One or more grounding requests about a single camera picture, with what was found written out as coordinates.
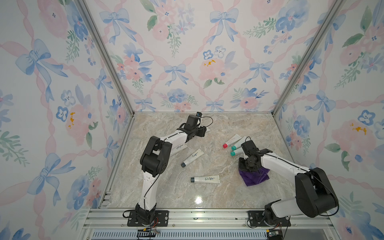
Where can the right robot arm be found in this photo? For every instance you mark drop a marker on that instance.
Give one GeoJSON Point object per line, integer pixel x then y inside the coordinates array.
{"type": "Point", "coordinates": [314, 197]}

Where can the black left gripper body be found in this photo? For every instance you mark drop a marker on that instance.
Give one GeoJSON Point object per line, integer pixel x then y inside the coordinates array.
{"type": "Point", "coordinates": [200, 132]}

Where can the white tube grey cap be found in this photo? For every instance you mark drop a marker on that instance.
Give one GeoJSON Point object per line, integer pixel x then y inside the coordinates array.
{"type": "Point", "coordinates": [238, 152]}

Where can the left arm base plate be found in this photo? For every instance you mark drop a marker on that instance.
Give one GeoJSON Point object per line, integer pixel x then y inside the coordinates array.
{"type": "Point", "coordinates": [153, 219]}

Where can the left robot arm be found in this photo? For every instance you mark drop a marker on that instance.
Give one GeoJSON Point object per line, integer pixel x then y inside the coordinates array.
{"type": "Point", "coordinates": [155, 159]}

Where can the purple cloth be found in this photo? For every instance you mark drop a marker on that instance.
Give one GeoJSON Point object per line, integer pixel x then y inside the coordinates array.
{"type": "Point", "coordinates": [254, 178]}

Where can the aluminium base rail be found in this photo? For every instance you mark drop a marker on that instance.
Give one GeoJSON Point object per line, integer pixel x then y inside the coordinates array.
{"type": "Point", "coordinates": [204, 224]}

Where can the white tube centre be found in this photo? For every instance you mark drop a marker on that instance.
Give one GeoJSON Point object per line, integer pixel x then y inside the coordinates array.
{"type": "Point", "coordinates": [198, 153]}

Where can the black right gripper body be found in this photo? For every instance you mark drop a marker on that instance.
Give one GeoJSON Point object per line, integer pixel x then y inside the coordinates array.
{"type": "Point", "coordinates": [244, 164]}

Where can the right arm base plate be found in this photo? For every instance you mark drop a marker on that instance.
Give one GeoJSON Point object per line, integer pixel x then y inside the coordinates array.
{"type": "Point", "coordinates": [258, 218]}

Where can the white tube front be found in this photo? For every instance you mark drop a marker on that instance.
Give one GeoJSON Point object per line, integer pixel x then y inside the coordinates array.
{"type": "Point", "coordinates": [206, 179]}

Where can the aluminium corner post left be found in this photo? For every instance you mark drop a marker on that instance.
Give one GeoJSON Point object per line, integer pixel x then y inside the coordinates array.
{"type": "Point", "coordinates": [90, 23]}

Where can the aluminium corner post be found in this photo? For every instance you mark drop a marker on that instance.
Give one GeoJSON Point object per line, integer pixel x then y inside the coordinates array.
{"type": "Point", "coordinates": [321, 32]}
{"type": "Point", "coordinates": [90, 23]}

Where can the white toothpaste tube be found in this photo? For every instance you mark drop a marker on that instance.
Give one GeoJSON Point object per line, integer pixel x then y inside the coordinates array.
{"type": "Point", "coordinates": [238, 144]}

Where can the aluminium corner post right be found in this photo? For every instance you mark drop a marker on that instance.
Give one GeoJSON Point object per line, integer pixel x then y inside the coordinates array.
{"type": "Point", "coordinates": [321, 32]}

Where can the white tube dark cap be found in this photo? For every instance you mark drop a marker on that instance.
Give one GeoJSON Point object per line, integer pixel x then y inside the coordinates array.
{"type": "Point", "coordinates": [178, 149]}

